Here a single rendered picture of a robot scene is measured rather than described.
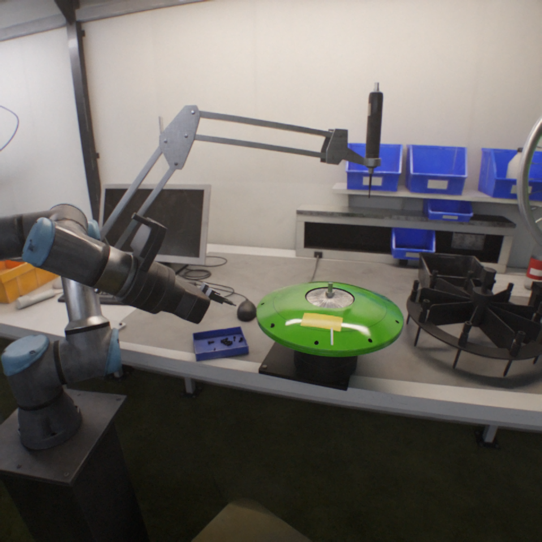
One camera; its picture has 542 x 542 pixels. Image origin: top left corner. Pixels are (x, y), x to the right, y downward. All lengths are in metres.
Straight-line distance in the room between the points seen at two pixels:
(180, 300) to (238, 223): 1.21
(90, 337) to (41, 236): 0.32
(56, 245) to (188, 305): 0.20
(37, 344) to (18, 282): 0.67
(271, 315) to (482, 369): 0.52
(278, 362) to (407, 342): 0.35
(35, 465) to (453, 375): 0.89
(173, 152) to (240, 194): 0.86
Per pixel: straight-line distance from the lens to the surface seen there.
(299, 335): 0.65
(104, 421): 0.87
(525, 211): 1.09
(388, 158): 1.56
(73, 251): 0.49
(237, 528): 0.92
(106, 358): 0.76
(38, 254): 0.49
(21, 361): 0.76
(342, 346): 0.64
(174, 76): 1.83
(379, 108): 0.98
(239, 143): 0.87
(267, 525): 0.92
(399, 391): 0.80
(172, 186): 1.40
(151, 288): 0.51
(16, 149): 2.54
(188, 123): 0.87
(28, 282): 1.46
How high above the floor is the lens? 1.41
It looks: 21 degrees down
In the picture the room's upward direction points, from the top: straight up
